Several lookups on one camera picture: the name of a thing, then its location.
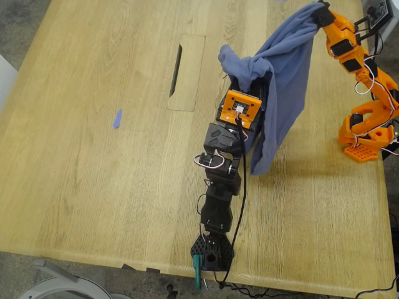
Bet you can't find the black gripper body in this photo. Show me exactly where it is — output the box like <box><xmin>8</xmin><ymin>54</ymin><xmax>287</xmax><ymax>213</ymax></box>
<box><xmin>215</xmin><ymin>93</ymin><xmax>267</xmax><ymax>133</ymax></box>

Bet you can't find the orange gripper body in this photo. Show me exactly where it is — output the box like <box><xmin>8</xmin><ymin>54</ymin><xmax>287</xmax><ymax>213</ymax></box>
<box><xmin>326</xmin><ymin>12</ymin><xmax>367</xmax><ymax>60</ymax></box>

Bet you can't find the blue T-shirt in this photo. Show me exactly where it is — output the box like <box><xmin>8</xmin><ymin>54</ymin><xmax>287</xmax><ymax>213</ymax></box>
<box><xmin>217</xmin><ymin>1</ymin><xmax>327</xmax><ymax>176</ymax></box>

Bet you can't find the small blue plastic piece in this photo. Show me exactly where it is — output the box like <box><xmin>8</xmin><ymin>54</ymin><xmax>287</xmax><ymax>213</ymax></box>
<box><xmin>112</xmin><ymin>108</ymin><xmax>123</xmax><ymax>130</ymax></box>

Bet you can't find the teal table clamp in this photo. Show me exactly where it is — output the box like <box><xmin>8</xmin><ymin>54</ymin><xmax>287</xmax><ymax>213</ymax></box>
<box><xmin>192</xmin><ymin>254</ymin><xmax>203</xmax><ymax>290</ymax></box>

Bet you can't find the white furniture piece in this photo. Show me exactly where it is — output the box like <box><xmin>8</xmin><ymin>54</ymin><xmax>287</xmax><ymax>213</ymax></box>
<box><xmin>0</xmin><ymin>54</ymin><xmax>19</xmax><ymax>110</ymax></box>

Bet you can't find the grey white round chair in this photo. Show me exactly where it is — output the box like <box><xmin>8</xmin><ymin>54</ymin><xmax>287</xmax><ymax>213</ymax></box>
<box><xmin>17</xmin><ymin>258</ymin><xmax>113</xmax><ymax>299</ymax></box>

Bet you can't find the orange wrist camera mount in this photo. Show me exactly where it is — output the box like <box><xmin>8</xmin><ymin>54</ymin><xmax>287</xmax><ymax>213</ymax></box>
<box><xmin>217</xmin><ymin>89</ymin><xmax>262</xmax><ymax>130</ymax></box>

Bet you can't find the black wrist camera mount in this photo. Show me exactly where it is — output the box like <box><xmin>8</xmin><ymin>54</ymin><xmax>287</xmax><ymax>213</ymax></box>
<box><xmin>354</xmin><ymin>0</ymin><xmax>393</xmax><ymax>43</ymax></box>

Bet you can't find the wooden cable hatch cover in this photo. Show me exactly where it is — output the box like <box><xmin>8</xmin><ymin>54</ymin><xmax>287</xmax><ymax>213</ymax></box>
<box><xmin>166</xmin><ymin>34</ymin><xmax>206</xmax><ymax>112</ymax></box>

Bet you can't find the white chair frame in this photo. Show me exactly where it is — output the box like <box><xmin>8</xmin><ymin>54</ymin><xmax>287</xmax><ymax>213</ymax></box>
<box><xmin>361</xmin><ymin>0</ymin><xmax>399</xmax><ymax>62</ymax></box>

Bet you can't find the orange perforated base plate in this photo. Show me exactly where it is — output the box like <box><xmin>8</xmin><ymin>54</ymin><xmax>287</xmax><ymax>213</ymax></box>
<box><xmin>342</xmin><ymin>143</ymin><xmax>380</xmax><ymax>163</ymax></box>

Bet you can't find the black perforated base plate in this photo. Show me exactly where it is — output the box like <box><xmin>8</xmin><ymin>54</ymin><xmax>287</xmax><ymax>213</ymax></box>
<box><xmin>190</xmin><ymin>234</ymin><xmax>235</xmax><ymax>272</ymax></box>

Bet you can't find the black power cable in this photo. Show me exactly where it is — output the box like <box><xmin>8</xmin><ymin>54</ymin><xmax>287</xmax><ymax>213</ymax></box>
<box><xmin>355</xmin><ymin>274</ymin><xmax>399</xmax><ymax>299</ymax></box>

